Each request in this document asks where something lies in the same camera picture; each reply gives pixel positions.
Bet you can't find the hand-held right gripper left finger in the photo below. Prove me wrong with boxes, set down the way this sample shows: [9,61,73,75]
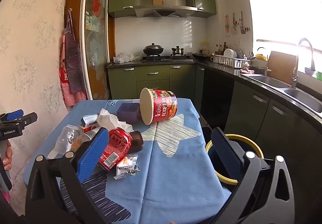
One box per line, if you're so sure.
[25,127,110,224]

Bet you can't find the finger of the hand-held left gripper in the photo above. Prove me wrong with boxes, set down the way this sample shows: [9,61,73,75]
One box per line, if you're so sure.
[0,110,25,122]
[14,112,38,130]

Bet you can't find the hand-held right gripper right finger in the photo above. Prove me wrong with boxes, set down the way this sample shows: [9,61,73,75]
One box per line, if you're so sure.
[211,127,298,224]

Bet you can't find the red soda can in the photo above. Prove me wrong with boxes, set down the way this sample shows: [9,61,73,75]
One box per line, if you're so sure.
[98,128,132,171]

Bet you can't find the yellow rimmed trash bin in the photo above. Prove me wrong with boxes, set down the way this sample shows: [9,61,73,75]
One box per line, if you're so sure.
[205,134,264,185]

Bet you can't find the clear plastic bag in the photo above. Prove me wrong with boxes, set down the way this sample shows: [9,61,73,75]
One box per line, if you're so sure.
[47,125,81,159]

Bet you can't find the white snack wrapper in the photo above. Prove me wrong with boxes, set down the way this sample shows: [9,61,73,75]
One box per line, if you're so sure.
[114,156,140,180]

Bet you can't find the brown plastic tray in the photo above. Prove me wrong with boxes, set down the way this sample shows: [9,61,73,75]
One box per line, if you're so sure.
[129,131,144,151]

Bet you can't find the red instant noodle cup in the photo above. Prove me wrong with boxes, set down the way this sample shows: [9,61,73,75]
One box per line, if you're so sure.
[139,87,178,125]

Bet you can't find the person's left hand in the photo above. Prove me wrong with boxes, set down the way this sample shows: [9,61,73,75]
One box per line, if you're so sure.
[0,140,13,172]

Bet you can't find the blue and white small box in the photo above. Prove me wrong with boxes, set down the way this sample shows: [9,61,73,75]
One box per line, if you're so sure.
[80,114,100,126]

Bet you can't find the crumpled white tissue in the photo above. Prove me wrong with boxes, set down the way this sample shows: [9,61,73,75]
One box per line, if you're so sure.
[96,108,135,133]

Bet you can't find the dark green lower cabinets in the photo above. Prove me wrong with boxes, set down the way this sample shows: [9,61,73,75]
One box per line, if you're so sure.
[196,63,322,189]

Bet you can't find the red checked apron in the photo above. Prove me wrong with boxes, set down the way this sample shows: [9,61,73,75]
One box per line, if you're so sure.
[59,35,87,107]

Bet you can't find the blue star tablecloth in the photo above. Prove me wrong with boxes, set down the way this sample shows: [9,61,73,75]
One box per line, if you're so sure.
[23,98,232,224]

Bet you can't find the purple box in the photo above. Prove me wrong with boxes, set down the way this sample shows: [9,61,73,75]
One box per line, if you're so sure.
[116,103,141,124]

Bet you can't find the white dish rack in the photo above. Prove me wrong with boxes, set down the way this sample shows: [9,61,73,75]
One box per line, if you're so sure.
[214,55,252,69]

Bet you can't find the steel double sink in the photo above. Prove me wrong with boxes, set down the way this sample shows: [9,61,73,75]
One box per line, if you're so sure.
[243,74,322,114]

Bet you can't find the black pan with lid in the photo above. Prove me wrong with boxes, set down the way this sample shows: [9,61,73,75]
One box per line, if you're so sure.
[192,50,209,62]

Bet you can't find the green lower cabinets with drawers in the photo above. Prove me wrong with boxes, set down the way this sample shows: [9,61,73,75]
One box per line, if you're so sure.
[108,64,202,100]

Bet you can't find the dark sauce bottles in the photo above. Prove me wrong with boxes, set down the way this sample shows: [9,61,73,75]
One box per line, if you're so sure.
[215,42,228,55]

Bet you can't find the white plastic bag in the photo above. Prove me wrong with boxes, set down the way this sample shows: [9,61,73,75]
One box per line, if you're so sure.
[113,52,135,64]

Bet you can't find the wooden cutting board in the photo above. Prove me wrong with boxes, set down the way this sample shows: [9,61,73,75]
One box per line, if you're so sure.
[267,50,297,84]

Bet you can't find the sliding glass door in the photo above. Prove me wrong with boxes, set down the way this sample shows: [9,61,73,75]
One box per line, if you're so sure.
[80,0,111,101]

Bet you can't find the steel faucet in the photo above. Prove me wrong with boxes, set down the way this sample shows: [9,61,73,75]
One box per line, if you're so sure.
[290,38,316,89]

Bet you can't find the black wok with lid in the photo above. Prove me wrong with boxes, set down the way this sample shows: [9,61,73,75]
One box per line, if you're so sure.
[143,43,164,57]

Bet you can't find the hanging kitchen utensils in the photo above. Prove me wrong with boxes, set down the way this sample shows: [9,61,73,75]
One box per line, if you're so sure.
[231,11,249,35]

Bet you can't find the steel range hood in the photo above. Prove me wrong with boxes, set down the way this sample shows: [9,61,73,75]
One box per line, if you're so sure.
[134,0,198,18]

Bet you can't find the window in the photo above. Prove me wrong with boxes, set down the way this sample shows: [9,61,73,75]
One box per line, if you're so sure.
[243,0,322,74]

